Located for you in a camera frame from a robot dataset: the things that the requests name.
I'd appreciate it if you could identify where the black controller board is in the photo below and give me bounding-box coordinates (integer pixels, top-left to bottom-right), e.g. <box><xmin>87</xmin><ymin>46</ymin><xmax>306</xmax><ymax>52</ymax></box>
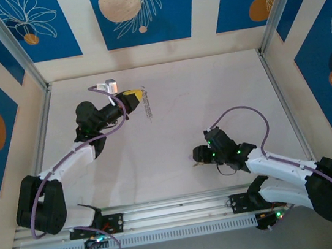
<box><xmin>254</xmin><ymin>208</ymin><xmax>292</xmax><ymax>232</ymax></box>
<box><xmin>82</xmin><ymin>234</ymin><xmax>112</xmax><ymax>249</ymax></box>

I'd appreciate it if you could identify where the purple cable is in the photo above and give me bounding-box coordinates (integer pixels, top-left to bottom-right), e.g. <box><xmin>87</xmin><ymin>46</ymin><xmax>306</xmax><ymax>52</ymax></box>
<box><xmin>209</xmin><ymin>93</ymin><xmax>332</xmax><ymax>237</ymax></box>
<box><xmin>13</xmin><ymin>81</ymin><xmax>147</xmax><ymax>249</ymax></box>

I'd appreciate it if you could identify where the thin black cable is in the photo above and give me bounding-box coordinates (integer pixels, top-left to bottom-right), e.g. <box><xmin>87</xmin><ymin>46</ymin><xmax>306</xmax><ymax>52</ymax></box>
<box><xmin>216</xmin><ymin>161</ymin><xmax>239</xmax><ymax>178</ymax></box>

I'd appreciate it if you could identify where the aluminium side rail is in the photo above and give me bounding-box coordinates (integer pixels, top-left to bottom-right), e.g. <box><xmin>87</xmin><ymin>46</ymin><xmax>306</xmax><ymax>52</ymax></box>
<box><xmin>255</xmin><ymin>42</ymin><xmax>325</xmax><ymax>183</ymax></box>
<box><xmin>8</xmin><ymin>83</ymin><xmax>72</xmax><ymax>226</ymax></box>

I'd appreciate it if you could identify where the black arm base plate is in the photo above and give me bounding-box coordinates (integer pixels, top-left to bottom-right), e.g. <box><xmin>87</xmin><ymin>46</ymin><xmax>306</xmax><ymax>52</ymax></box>
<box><xmin>228</xmin><ymin>186</ymin><xmax>288</xmax><ymax>215</ymax></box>
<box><xmin>67</xmin><ymin>211</ymin><xmax>127</xmax><ymax>242</ymax></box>

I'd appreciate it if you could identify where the aluminium cross rail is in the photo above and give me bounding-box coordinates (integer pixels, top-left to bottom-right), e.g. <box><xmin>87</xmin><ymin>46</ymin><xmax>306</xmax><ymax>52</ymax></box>
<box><xmin>7</xmin><ymin>172</ymin><xmax>332</xmax><ymax>249</ymax></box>

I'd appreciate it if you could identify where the grey slotted cable duct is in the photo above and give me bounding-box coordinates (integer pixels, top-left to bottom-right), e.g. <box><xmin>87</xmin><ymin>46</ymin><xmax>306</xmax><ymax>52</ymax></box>
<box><xmin>24</xmin><ymin>214</ymin><xmax>259</xmax><ymax>249</ymax></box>

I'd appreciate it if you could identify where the aluminium corner post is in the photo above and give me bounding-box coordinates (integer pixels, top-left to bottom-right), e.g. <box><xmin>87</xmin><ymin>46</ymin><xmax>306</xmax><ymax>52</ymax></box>
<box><xmin>251</xmin><ymin>0</ymin><xmax>314</xmax><ymax>56</ymax></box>
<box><xmin>0</xmin><ymin>0</ymin><xmax>52</xmax><ymax>98</ymax></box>

